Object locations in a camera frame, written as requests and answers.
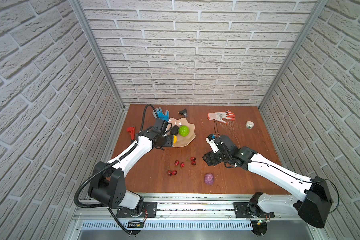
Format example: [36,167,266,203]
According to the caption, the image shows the dark fake avocado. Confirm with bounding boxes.
[170,125,179,136]

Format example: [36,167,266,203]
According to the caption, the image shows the green bumpy fake fruit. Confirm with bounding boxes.
[179,126,190,137]

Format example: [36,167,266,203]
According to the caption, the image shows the purple fake cabbage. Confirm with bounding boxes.
[204,173,215,185]

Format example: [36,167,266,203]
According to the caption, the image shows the red cherry pair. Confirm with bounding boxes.
[190,157,197,166]
[167,170,177,176]
[175,160,185,168]

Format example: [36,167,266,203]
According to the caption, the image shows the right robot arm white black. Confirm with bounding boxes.
[203,134,333,229]

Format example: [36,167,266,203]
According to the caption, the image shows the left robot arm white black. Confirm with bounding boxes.
[88,119,176,215]

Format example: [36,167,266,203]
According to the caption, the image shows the pink wavy fruit bowl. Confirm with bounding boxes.
[167,118,196,148]

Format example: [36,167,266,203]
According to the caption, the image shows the blue work glove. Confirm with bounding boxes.
[153,107,170,122]

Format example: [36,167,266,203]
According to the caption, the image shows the red pipe wrench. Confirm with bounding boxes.
[127,126,136,143]

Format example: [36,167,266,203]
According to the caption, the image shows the black small relay part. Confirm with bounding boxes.
[178,109,188,118]

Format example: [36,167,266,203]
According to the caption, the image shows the white tape roll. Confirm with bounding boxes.
[246,121,255,129]

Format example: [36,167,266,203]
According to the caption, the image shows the white red work glove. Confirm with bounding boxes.
[207,111,236,124]

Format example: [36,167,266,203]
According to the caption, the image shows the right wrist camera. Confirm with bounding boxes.
[206,134,219,153]

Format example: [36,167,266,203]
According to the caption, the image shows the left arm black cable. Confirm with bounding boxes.
[74,103,160,236]

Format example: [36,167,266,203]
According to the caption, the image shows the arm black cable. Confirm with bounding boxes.
[74,103,160,236]
[212,119,340,214]

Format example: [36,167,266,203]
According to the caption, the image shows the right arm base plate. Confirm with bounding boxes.
[233,202,275,219]

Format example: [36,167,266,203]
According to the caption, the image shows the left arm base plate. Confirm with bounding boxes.
[117,201,158,218]

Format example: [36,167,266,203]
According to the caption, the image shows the aluminium frame rail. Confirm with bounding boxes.
[66,194,320,239]

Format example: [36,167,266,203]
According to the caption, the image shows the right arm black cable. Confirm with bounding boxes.
[212,119,340,214]

